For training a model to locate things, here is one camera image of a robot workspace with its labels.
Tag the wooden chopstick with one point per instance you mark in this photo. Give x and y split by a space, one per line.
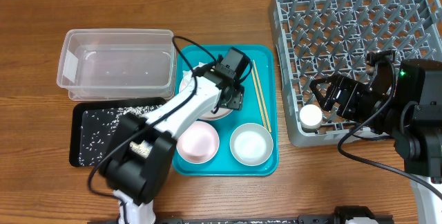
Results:
263 99
255 84

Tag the white napkin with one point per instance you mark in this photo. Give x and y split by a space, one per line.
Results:
187 77

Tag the black waste tray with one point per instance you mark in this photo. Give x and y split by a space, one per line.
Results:
105 105

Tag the clear plastic bin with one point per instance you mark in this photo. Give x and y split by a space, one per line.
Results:
117 63

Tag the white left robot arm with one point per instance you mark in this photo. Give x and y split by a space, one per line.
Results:
139 156

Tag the grey dishwasher rack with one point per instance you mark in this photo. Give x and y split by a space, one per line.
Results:
319 38

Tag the white cup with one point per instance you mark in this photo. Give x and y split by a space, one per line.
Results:
311 117

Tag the white round plate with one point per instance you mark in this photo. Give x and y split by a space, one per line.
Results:
221 113

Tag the teal plastic tray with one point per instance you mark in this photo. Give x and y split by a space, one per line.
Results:
223 163

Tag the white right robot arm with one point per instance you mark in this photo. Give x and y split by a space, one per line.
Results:
404 103

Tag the grey bowl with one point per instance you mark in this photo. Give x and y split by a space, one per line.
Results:
251 144

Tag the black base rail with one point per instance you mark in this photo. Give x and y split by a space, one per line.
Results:
340 215

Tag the spilled rice grains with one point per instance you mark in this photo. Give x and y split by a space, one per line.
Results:
95 131

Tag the pink bowl with rice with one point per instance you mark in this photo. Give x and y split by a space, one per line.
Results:
199 143

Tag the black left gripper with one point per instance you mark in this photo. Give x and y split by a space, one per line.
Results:
237 100

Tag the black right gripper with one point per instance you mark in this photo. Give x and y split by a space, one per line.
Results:
347 97

